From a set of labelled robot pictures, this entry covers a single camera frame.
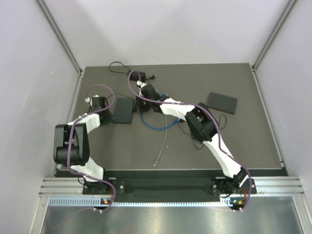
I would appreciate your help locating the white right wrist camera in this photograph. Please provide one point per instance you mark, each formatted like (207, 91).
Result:
(140, 85)

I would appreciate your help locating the black network switch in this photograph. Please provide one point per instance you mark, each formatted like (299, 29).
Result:
(222, 103)
(123, 111)

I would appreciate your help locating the aluminium left corner post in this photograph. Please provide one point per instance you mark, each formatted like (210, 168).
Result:
(59, 35)

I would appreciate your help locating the aluminium frame rail front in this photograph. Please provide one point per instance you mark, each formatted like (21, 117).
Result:
(269, 186)

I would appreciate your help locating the black left power adapter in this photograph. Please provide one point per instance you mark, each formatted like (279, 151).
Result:
(134, 76)

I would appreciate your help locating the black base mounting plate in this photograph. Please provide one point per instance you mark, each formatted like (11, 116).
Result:
(151, 186)

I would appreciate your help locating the aluminium corner post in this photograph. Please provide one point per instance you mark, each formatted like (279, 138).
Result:
(59, 35)
(274, 33)

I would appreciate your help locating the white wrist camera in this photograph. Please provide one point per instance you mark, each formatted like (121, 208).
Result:
(140, 85)
(89, 100)

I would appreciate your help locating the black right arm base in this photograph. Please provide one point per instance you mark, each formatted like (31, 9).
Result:
(223, 187)

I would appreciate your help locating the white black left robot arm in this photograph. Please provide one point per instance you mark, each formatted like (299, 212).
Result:
(71, 144)

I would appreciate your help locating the aluminium right corner post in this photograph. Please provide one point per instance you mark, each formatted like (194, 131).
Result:
(274, 33)

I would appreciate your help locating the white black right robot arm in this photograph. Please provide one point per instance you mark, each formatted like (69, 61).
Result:
(203, 128)

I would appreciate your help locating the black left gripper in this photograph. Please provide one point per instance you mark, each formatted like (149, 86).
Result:
(110, 118)

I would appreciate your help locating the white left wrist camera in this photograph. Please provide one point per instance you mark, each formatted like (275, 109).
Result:
(89, 100)

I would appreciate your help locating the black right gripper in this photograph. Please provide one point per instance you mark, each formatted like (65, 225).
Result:
(138, 100)

